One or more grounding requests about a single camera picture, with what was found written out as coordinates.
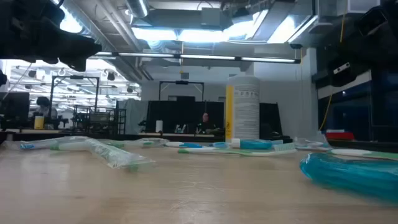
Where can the black panel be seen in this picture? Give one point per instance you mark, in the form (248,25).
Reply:
(269,121)

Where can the red plastic bin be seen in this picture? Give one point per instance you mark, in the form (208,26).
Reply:
(340,136)

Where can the long linear light fixture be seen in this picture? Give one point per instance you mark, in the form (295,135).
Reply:
(267,59)

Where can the white wipes canister yellow label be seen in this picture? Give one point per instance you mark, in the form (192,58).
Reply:
(245,109)

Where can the silver round air duct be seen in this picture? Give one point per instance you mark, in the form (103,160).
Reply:
(136,7)

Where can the person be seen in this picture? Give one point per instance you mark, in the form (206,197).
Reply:
(205,119)
(43,102)

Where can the black partition screen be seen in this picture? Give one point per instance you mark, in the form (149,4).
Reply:
(174,115)

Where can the black security camera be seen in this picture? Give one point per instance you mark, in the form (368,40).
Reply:
(295,46)

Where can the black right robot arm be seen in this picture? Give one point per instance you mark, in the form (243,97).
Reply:
(382,37)

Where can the black metal rig frame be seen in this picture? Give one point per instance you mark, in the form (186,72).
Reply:
(74,77)
(182,82)

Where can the grey ceiling box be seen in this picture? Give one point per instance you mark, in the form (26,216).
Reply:
(211,17)

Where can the black table edge strip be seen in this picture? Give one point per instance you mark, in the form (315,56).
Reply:
(174,138)

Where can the white paper towel roll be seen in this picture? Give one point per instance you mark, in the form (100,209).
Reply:
(159,126)

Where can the yellow container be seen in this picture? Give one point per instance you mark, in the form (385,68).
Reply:
(38,123)

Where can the black monitor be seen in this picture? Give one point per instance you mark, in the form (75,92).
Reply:
(15,105)

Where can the grey cloth cover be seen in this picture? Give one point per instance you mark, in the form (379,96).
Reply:
(133,115)

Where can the teal wrapped toothbrush case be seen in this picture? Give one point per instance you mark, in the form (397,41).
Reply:
(351,177)

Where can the white ceiling vent unit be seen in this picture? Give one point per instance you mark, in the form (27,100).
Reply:
(360,6)

